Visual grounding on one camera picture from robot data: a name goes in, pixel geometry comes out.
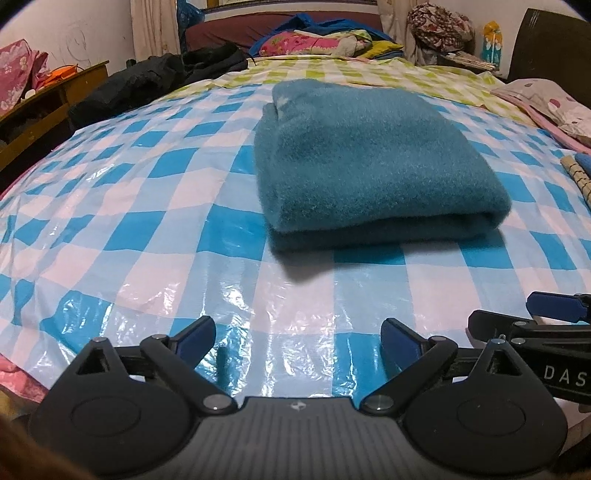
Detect yellow and blue carton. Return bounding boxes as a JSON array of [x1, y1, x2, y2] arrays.
[[482, 20, 505, 66]]

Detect stack of papers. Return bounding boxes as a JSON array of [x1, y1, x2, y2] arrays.
[[438, 50, 498, 73]]

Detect pile of colourful bedding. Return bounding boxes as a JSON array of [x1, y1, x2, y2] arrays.
[[248, 13, 403, 60]]

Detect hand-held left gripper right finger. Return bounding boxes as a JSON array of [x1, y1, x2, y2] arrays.
[[358, 317, 542, 414]]

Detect teal knit sweater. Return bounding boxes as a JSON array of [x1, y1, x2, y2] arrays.
[[253, 78, 513, 254]]

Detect brown floral cloth bundle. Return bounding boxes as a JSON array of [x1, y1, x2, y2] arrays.
[[407, 3, 476, 55]]

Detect pink floral cloth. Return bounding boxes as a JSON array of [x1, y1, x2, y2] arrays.
[[0, 39, 50, 112]]

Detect dark wooden headboard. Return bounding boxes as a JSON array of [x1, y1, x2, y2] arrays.
[[507, 8, 591, 101]]

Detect pink floral quilt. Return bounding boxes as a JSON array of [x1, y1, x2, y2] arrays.
[[257, 30, 373, 59]]

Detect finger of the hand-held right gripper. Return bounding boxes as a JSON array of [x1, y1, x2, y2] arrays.
[[467, 309, 542, 345], [526, 291, 591, 325]]

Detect pink blanket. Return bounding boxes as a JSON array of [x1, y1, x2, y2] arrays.
[[491, 88, 591, 154]]

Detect cream curtain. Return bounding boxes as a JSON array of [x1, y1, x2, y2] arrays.
[[376, 0, 417, 48], [130, 0, 182, 62]]

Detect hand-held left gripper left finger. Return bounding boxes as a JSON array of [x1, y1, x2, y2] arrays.
[[54, 316, 237, 415]]

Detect orange item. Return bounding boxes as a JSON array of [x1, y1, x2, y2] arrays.
[[39, 63, 82, 89]]

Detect beige striped knit garment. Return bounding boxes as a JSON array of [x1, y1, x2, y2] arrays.
[[560, 155, 591, 205]]

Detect floral print pillow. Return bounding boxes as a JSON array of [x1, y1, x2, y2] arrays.
[[512, 78, 591, 140]]

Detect green checkered plastic sheet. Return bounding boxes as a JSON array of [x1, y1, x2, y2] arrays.
[[184, 57, 539, 128]]

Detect wooden side shelf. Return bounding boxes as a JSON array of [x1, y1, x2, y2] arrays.
[[0, 60, 112, 182]]

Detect pink bedsheet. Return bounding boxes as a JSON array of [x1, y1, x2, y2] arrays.
[[0, 354, 50, 403]]

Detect black jacket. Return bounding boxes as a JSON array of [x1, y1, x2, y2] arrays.
[[68, 43, 251, 131]]

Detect yellow cloth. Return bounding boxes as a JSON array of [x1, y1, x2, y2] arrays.
[[358, 41, 403, 61]]

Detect maroon sofa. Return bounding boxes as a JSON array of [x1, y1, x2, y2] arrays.
[[185, 10, 385, 52]]

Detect blue plastic bag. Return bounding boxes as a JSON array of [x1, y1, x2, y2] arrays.
[[177, 0, 205, 34]]

